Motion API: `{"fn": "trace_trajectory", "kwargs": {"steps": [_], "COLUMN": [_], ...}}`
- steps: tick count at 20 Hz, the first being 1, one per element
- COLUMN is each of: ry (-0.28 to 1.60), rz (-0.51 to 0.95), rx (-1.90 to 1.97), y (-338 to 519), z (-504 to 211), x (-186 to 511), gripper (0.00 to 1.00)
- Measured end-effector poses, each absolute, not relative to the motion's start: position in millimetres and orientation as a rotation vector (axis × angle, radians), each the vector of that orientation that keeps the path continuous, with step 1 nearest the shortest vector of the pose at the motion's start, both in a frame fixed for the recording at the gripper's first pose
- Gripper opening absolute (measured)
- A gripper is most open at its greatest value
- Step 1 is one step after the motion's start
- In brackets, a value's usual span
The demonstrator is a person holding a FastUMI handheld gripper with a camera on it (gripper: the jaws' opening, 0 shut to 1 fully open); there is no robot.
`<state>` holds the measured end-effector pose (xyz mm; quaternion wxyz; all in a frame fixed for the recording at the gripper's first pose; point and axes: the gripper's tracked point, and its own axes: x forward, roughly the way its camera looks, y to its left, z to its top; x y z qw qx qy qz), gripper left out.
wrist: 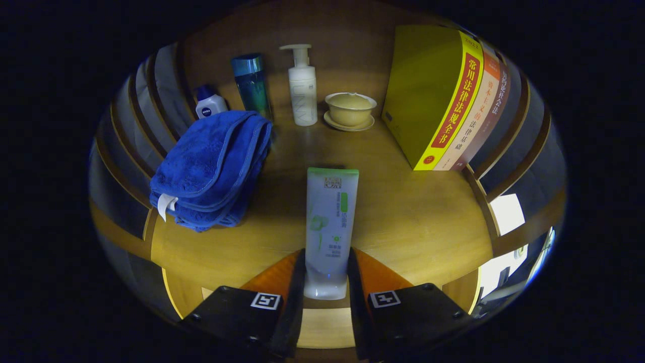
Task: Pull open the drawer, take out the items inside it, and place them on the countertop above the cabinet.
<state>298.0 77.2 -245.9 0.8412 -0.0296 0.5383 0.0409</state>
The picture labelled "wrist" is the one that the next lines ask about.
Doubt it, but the small white blue-capped bottle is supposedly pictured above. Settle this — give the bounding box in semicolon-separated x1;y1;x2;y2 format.
195;85;230;120

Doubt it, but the white green-capped tube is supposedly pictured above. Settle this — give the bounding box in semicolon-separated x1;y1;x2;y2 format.
304;167;360;300

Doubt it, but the white pump bottle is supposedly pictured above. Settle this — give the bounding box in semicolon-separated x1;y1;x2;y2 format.
280;44;318;127

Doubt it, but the wooden cabinet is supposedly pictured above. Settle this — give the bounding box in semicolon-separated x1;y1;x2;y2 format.
90;0;567;348

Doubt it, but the wooden countertop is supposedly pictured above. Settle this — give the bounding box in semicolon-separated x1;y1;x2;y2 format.
150;68;494;303

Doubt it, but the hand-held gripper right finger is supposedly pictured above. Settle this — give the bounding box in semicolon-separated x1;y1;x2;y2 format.
347;247;474;361

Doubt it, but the orange-spine book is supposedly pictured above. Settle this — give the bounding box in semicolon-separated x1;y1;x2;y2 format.
433;40;502;171

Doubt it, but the beige lidded teacup with saucer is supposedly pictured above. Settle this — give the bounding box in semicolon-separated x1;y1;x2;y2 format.
324;92;377;132

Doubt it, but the thick yellow book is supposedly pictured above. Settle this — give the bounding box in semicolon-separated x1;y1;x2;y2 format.
381;25;484;171

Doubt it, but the teal bottle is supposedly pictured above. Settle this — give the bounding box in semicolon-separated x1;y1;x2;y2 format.
231;53;273;122

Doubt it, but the dark red book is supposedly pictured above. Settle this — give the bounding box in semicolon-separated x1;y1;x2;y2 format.
451;53;511;171

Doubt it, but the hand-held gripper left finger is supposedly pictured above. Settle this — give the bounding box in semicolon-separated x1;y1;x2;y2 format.
179;248;306;359

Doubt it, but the blue folded towel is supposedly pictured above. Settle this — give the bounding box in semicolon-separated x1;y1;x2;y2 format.
150;110;273;232

